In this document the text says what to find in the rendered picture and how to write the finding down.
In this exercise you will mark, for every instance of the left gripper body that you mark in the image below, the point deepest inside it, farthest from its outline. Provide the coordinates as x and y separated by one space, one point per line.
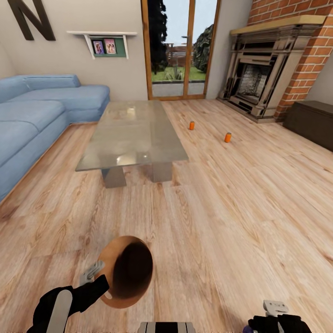
94 291

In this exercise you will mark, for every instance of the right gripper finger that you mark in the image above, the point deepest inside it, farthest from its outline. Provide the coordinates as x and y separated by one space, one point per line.
252 324

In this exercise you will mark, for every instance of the shelf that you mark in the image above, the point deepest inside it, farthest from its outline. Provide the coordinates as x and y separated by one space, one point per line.
121 44

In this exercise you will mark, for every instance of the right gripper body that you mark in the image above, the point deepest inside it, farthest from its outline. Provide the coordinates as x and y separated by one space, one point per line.
264 324

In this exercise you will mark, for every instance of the trash can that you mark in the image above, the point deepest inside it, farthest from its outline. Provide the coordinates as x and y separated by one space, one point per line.
128 269

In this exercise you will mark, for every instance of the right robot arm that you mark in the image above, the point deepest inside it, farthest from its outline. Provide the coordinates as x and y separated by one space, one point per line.
277 320

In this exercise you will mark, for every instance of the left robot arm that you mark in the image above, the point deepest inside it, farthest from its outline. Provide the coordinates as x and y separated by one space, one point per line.
51 314

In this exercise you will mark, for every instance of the cabinet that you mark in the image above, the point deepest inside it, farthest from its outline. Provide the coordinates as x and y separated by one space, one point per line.
313 120

